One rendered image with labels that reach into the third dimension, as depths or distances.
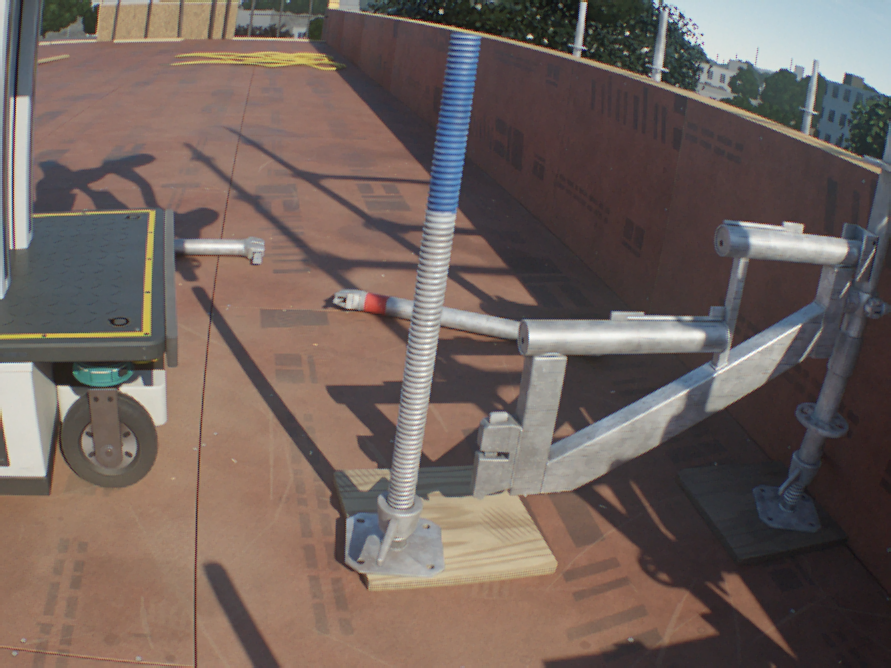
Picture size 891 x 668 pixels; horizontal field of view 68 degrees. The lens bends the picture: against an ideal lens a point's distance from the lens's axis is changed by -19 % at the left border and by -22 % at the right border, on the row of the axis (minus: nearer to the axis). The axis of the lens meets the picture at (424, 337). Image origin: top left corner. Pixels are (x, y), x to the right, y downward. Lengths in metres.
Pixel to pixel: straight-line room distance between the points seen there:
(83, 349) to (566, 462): 0.73
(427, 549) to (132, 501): 0.50
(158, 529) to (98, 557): 0.13
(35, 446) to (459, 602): 0.69
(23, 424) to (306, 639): 0.53
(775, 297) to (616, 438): 0.72
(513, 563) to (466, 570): 0.08
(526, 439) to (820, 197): 0.89
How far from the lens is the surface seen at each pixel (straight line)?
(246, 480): 1.39
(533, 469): 1.19
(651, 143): 2.39
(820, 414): 1.49
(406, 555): 1.22
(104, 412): 1.25
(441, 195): 0.98
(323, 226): 2.76
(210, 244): 2.40
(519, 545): 1.29
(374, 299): 2.05
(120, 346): 1.12
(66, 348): 1.13
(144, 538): 1.26
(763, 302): 1.85
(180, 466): 1.42
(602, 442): 1.21
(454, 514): 1.34
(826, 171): 1.70
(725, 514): 1.52
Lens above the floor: 0.80
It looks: 24 degrees down
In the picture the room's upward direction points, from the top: 8 degrees clockwise
